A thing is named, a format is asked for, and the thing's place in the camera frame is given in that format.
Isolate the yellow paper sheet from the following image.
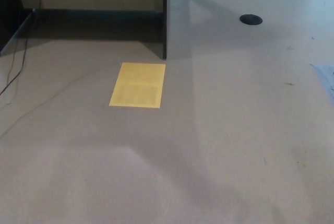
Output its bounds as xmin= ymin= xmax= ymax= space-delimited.
xmin=109 ymin=62 xmax=166 ymax=109

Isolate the dark desk with beige panel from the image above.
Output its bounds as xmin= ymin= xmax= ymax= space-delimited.
xmin=0 ymin=0 xmax=194 ymax=60

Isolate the black round floor cover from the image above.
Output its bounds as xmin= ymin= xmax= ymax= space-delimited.
xmin=239 ymin=14 xmax=263 ymax=25

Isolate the clear bluish plastic sheet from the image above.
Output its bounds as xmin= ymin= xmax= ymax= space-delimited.
xmin=309 ymin=63 xmax=334 ymax=99

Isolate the thin grey floor cable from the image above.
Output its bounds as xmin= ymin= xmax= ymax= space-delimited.
xmin=0 ymin=63 xmax=123 ymax=138

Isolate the thick black floor cable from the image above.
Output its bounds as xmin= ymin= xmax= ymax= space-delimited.
xmin=0 ymin=0 xmax=45 ymax=96

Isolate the thin black floor cable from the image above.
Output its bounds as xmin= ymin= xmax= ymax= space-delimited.
xmin=6 ymin=34 xmax=19 ymax=85

